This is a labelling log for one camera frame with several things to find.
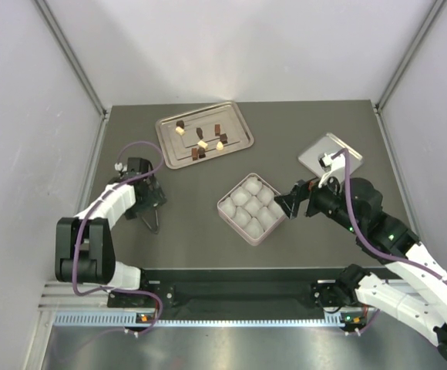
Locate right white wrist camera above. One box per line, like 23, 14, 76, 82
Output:
318, 150, 346, 188

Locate silver metal tray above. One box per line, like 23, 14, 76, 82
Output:
155, 101, 254, 170

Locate white cable duct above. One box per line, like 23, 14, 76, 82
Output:
53, 311, 366, 328

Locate dark chocolate cube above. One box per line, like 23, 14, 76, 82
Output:
220, 133, 228, 144

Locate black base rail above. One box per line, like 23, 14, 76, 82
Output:
107, 277, 367, 321

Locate silver tin lid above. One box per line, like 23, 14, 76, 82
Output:
297, 133, 363, 179

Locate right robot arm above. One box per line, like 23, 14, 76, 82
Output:
274, 178, 447, 361

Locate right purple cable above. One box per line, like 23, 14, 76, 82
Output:
333, 148, 447, 336

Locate white paper cup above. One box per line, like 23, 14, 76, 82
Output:
256, 187, 275, 207
230, 187, 252, 207
220, 197, 237, 219
232, 207, 252, 228
244, 217, 264, 239
242, 177, 263, 196
256, 207, 277, 230
243, 196, 264, 217
267, 200, 285, 219

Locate metal tongs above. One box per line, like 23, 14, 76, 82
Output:
139, 207, 160, 234

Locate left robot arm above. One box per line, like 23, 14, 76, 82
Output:
55, 157, 166, 306

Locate pink square tin box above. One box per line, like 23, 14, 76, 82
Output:
217, 173, 286, 246

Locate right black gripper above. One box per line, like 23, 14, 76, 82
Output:
274, 168, 363, 234

